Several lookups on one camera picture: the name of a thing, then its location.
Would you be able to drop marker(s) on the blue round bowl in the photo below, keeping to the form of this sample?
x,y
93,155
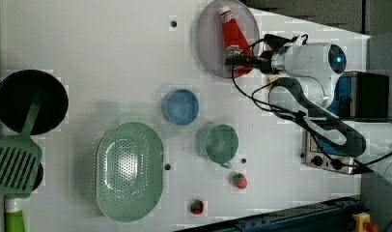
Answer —
x,y
180,107

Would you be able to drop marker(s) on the plush strawberry toy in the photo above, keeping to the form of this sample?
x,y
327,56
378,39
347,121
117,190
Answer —
x,y
239,181

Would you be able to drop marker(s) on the yellow plush banana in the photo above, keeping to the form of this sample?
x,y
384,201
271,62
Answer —
x,y
272,77

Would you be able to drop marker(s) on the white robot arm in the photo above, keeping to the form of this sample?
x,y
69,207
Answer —
x,y
307,77

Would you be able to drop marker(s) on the black round burner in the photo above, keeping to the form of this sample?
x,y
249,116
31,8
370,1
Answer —
x,y
39,177

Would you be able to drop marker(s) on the blue metal rail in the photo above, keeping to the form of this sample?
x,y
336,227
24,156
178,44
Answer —
x,y
327,216

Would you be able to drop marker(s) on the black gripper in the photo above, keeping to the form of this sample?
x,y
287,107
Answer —
x,y
263,63

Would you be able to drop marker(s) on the silver toaster oven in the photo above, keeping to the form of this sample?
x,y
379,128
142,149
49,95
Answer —
x,y
360,137

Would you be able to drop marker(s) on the small red strawberry toy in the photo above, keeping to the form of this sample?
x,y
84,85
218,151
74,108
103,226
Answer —
x,y
197,207

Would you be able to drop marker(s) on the black frying pan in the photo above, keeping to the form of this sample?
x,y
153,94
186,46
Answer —
x,y
17,92

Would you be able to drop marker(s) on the green mug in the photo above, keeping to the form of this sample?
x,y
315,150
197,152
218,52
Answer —
x,y
217,142

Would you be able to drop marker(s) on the red plush ketchup bottle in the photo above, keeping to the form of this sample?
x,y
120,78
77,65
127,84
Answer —
x,y
234,40

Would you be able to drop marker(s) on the green slotted spatula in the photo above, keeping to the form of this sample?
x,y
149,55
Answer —
x,y
20,158

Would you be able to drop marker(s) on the green perforated colander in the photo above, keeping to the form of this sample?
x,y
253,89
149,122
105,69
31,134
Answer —
x,y
129,180

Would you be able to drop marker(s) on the grey round plate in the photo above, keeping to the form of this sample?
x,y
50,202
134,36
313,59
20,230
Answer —
x,y
210,41

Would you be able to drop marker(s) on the green white bottle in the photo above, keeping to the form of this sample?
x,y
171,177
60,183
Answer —
x,y
14,220

